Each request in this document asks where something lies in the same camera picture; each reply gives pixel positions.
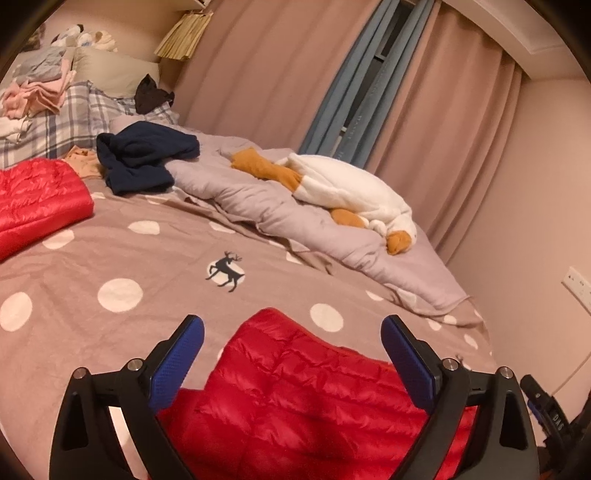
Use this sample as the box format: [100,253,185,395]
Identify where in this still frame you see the white cable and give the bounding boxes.
[547,342,591,398]

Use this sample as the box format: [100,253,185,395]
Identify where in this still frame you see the grey blue garment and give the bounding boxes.
[14,46,75,79]

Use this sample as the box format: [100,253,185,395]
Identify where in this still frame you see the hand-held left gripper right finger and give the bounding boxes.
[380,315,541,480]

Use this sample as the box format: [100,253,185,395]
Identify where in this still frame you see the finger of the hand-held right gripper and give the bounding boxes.
[520,375,555,423]

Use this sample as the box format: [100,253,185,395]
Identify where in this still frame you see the polka dot bed sheet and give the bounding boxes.
[0,175,499,480]

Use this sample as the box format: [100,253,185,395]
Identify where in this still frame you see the beige pillow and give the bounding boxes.
[71,46,162,99]

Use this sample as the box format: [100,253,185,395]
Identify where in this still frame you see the plaid pillow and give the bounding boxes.
[0,80,181,169]

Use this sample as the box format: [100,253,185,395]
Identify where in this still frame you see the dark brown cloth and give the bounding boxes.
[134,74,176,114]

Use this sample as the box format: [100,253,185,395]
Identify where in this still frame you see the panda plush toy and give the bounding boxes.
[48,24,88,47]

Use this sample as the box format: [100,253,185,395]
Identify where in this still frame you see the cream plush toy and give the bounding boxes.
[85,30,118,52]

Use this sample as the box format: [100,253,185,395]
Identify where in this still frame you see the white goose plush toy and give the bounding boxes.
[229,148,413,256]

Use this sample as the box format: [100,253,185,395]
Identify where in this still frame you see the white wall socket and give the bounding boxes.
[561,266,591,315]

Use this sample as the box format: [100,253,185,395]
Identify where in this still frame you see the blue curtain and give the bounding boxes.
[298,0,437,169]

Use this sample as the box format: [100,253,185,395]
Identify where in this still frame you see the pink folded clothes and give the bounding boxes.
[2,69,77,116]

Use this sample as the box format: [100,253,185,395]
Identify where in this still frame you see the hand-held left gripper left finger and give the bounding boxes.
[48,315,205,480]

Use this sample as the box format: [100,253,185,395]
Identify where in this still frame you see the red down jacket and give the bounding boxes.
[157,308,478,480]
[0,158,94,262]

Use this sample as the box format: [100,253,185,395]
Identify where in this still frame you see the window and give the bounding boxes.
[344,2,416,139]

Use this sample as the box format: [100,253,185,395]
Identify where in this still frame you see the grey duvet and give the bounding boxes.
[111,115,474,315]

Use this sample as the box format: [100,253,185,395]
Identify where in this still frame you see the navy blue sweater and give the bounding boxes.
[96,121,201,195]

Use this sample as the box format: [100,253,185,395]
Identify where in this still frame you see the peach cloth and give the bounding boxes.
[62,145,109,178]

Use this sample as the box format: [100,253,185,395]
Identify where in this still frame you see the pink curtain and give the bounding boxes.
[173,0,384,155]
[355,0,525,264]

